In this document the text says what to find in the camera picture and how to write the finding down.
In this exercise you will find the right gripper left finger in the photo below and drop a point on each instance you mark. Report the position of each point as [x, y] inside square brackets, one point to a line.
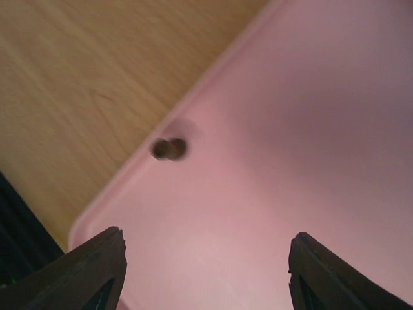
[89, 277]

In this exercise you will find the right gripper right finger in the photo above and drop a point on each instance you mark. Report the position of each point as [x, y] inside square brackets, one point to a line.
[319, 279]

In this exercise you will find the dark chess piece tray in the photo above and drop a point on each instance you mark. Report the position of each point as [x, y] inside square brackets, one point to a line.
[169, 149]

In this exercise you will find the pink plastic tray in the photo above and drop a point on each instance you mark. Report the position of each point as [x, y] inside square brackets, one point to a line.
[303, 125]

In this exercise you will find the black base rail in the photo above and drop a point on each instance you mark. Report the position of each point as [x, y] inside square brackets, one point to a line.
[26, 246]

